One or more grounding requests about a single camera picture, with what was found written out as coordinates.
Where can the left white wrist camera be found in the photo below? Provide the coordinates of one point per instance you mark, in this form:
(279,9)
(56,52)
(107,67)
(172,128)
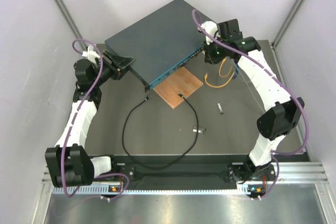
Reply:
(91,55)

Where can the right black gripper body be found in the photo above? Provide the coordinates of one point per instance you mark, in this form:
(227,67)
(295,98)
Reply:
(215,52)

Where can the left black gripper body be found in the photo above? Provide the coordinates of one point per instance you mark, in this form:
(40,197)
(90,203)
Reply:
(108,71)

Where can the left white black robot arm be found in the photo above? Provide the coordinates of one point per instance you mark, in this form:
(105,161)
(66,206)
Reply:
(68,162)

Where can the silver SFP module on table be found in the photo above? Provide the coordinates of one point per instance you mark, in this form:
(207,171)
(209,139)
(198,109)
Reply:
(199,130)

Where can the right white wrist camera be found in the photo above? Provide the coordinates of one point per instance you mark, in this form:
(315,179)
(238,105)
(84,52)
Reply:
(211,28)

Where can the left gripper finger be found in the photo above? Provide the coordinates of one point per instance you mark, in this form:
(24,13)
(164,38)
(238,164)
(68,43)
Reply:
(121,63)
(111,56)

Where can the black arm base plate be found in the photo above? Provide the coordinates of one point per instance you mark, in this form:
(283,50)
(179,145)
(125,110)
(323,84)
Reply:
(230,168)

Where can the white slotted cable duct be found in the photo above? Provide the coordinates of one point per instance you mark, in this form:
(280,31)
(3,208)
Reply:
(115,188)

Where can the wooden board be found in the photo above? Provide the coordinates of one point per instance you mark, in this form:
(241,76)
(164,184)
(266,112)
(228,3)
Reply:
(180,82)

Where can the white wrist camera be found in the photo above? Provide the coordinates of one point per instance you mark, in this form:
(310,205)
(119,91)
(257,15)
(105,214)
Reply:
(211,28)
(91,55)

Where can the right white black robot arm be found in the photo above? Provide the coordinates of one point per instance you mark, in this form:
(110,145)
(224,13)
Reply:
(282,113)

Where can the dark blue network switch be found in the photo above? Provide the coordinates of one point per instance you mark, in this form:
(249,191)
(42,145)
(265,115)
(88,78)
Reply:
(160,43)

